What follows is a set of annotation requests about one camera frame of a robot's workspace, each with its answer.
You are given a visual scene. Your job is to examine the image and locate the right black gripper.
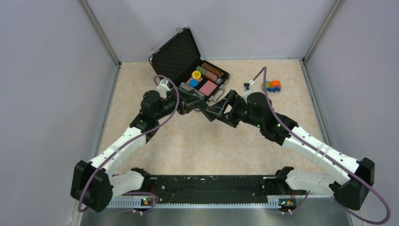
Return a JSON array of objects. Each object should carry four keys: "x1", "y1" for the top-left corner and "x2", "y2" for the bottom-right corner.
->
[{"x1": 207, "y1": 89, "x2": 263, "y2": 128}]

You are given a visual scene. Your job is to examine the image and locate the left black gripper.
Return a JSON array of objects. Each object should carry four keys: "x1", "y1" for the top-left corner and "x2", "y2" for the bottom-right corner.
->
[{"x1": 154, "y1": 86, "x2": 204, "y2": 121}]

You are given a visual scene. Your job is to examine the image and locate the black remote control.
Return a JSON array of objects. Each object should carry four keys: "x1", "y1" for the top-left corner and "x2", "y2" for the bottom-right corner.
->
[{"x1": 197, "y1": 103, "x2": 217, "y2": 122}]

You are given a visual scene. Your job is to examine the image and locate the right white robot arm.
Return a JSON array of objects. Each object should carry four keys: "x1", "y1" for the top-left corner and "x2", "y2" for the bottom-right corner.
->
[{"x1": 204, "y1": 90, "x2": 375, "y2": 210}]

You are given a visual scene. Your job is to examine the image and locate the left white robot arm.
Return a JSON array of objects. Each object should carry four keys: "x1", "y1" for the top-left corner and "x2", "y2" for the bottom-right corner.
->
[{"x1": 71, "y1": 89, "x2": 205, "y2": 212}]

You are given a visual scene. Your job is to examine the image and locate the blue round chip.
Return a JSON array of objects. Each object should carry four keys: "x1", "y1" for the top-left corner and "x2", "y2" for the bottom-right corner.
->
[{"x1": 189, "y1": 79, "x2": 199, "y2": 87}]

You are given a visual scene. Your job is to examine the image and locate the pink card deck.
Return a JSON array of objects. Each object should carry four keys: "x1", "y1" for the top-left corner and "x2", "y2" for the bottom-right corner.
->
[{"x1": 199, "y1": 81, "x2": 217, "y2": 97}]

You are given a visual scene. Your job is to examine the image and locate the yellow round chip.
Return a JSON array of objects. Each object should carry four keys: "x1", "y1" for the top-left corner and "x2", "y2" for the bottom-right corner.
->
[{"x1": 192, "y1": 70, "x2": 202, "y2": 80}]

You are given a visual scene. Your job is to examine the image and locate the open black chip case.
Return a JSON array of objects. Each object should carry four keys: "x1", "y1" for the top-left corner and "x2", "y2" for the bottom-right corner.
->
[{"x1": 149, "y1": 27, "x2": 230, "y2": 101}]

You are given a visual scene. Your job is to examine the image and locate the colourful toy car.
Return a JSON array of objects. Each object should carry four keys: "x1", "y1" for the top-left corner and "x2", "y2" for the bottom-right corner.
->
[{"x1": 263, "y1": 80, "x2": 281, "y2": 93}]

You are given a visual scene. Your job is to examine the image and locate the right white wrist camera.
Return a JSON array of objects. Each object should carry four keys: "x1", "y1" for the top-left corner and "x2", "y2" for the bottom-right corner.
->
[{"x1": 242, "y1": 80, "x2": 254, "y2": 101}]

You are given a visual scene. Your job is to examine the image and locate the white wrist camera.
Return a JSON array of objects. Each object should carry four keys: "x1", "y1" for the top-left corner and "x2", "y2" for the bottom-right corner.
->
[
  {"x1": 157, "y1": 79, "x2": 173, "y2": 95},
  {"x1": 242, "y1": 80, "x2": 254, "y2": 101}
]

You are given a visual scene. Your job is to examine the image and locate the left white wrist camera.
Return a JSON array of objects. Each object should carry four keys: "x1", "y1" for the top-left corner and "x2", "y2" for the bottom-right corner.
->
[{"x1": 157, "y1": 79, "x2": 173, "y2": 95}]

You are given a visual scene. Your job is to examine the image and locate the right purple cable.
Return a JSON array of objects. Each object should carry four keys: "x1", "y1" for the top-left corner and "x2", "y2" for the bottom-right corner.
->
[{"x1": 252, "y1": 66, "x2": 391, "y2": 225}]

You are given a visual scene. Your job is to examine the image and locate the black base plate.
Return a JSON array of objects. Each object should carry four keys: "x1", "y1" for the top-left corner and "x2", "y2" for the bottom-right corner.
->
[{"x1": 137, "y1": 175, "x2": 306, "y2": 205}]

